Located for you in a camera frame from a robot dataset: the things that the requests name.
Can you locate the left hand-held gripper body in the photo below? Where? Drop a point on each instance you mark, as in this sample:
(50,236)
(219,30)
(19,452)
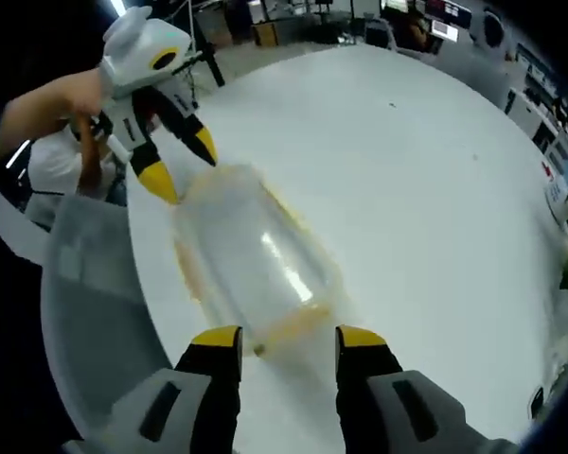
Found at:
(142,52)

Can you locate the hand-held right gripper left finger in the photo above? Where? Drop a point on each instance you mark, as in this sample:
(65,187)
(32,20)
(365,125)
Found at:
(208,392)

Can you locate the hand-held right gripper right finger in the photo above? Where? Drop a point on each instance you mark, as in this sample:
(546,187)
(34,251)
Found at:
(364,392)

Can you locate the clear container with yellow buckle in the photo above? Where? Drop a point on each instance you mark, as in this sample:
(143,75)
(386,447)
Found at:
(255,260)

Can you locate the black stand legs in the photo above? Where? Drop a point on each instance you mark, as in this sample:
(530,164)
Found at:
(210,47)

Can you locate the person's torso in white shirt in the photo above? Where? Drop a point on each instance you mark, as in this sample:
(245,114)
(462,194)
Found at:
(52,165)

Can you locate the cardboard box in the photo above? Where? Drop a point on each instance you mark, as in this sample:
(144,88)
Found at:
(266,34)

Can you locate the grey chair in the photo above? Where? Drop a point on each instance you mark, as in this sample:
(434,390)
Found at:
(94,293)

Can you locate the small dark phone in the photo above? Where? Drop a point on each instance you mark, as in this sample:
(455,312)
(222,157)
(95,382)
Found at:
(537,402)

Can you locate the white printed card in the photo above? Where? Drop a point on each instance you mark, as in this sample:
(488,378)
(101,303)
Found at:
(556,194)

